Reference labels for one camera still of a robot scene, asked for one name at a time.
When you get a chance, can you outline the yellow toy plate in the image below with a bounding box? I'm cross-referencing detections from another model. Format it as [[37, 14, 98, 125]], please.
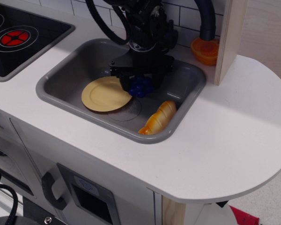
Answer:
[[81, 76, 132, 112]]

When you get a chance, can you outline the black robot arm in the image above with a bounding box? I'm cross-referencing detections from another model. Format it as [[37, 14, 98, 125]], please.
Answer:
[[86, 0, 178, 96]]

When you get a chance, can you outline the grey toy sink basin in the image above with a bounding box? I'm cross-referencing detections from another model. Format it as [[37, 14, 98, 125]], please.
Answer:
[[36, 39, 206, 144]]

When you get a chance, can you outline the black toy stovetop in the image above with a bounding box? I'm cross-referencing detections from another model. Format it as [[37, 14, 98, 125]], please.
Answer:
[[0, 3, 75, 82]]

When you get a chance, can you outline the blue toy blueberries cluster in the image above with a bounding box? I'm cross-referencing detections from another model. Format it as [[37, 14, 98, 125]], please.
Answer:
[[128, 75, 155, 98]]

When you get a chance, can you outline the black oven door handle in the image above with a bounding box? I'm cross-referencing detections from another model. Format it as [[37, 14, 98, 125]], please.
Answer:
[[41, 172, 67, 210]]

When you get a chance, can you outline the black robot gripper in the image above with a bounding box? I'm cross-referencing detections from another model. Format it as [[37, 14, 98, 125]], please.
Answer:
[[109, 41, 174, 91]]

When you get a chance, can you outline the orange half toy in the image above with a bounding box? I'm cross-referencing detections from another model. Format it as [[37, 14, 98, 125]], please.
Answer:
[[190, 37, 220, 66]]

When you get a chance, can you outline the toy bread loaf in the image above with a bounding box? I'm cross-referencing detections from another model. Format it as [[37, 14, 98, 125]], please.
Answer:
[[138, 100, 177, 135]]

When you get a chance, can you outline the grey dishwasher door panel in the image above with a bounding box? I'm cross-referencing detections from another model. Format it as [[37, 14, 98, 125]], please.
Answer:
[[57, 163, 121, 225]]

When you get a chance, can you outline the white oven door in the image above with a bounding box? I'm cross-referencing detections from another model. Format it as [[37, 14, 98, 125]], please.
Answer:
[[0, 117, 43, 200]]

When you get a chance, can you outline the red cloth on floor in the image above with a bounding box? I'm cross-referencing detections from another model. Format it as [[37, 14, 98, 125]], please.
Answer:
[[230, 206, 259, 225]]

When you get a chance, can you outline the black braided cable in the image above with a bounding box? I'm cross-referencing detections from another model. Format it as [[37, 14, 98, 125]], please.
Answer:
[[0, 183, 19, 225]]

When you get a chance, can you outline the light wooden side panel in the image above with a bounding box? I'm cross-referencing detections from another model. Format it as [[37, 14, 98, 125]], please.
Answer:
[[214, 0, 248, 85]]

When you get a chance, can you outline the dark grey toy faucet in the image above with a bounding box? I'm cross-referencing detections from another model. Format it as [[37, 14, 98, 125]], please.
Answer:
[[162, 0, 216, 47]]

